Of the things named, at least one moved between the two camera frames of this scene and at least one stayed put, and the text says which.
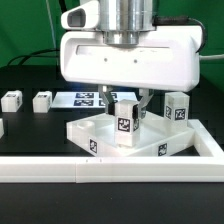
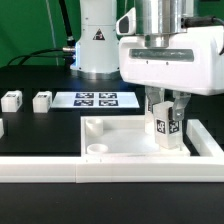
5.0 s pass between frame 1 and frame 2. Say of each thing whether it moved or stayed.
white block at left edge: stayed
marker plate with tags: stayed
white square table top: moved
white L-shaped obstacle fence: stayed
